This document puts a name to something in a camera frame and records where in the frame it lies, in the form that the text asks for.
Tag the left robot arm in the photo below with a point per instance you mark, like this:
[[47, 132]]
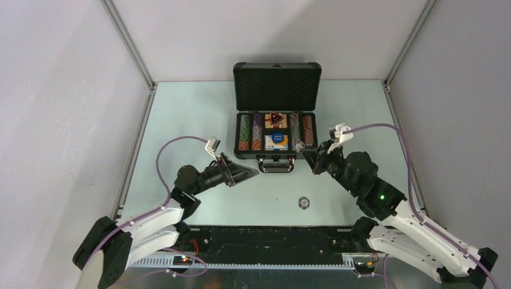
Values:
[[123, 243]]

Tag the brown chip row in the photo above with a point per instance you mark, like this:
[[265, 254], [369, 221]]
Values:
[[308, 131]]

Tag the purple blue chip row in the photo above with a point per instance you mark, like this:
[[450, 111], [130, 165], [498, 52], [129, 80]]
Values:
[[256, 144]]

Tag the blue small blind button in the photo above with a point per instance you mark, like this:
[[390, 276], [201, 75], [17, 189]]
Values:
[[277, 137]]

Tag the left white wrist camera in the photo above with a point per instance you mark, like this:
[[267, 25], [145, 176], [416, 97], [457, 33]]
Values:
[[211, 146]]

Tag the grey poker chip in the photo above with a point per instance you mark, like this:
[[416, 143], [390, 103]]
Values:
[[304, 203], [299, 147]]

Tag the left aluminium frame post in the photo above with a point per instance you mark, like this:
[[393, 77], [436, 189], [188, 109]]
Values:
[[129, 43]]

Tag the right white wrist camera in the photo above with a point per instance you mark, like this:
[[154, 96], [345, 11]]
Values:
[[339, 134]]

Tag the right aluminium frame post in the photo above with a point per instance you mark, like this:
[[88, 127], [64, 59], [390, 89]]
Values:
[[410, 40]]

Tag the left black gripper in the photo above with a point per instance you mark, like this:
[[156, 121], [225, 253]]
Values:
[[232, 173]]

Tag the black poker case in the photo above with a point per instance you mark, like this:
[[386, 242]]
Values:
[[275, 87]]

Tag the aluminium frame post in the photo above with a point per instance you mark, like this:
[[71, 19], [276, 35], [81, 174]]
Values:
[[129, 43], [410, 40]]

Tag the red triangular dealer button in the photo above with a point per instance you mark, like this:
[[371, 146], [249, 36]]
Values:
[[275, 117]]

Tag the green chip row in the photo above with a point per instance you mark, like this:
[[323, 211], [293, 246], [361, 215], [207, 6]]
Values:
[[244, 132]]

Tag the blue orange chip row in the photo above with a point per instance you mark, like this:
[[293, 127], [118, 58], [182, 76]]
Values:
[[295, 129]]

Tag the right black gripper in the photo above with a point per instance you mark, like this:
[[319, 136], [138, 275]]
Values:
[[323, 156]]

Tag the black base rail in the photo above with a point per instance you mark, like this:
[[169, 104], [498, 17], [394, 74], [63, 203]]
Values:
[[272, 245]]

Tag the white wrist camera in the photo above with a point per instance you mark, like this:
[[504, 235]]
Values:
[[211, 146], [339, 134]]

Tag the red card deck box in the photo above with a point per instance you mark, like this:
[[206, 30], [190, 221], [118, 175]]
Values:
[[281, 125]]

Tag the blue card deck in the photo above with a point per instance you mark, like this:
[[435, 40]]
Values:
[[270, 145]]

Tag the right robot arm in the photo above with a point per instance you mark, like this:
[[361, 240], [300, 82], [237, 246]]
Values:
[[391, 225]]

